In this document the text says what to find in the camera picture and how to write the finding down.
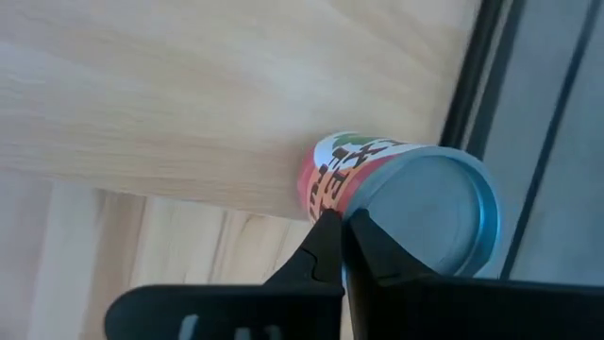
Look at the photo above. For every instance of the mixed fruit can pink orange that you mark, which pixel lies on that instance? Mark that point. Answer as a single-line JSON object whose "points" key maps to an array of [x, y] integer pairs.
{"points": [[424, 212]]}

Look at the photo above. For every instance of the black floor tape strip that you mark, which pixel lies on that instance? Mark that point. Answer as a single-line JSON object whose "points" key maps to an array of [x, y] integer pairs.
{"points": [[549, 141]]}

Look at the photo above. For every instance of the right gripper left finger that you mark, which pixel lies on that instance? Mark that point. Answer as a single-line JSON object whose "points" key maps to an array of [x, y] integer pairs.
{"points": [[264, 311]]}

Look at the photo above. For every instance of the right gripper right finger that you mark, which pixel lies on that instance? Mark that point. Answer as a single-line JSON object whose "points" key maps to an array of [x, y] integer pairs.
{"points": [[424, 311]]}

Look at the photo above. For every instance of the black aluminium rig frame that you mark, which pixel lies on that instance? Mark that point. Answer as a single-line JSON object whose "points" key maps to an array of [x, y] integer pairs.
{"points": [[471, 75]]}

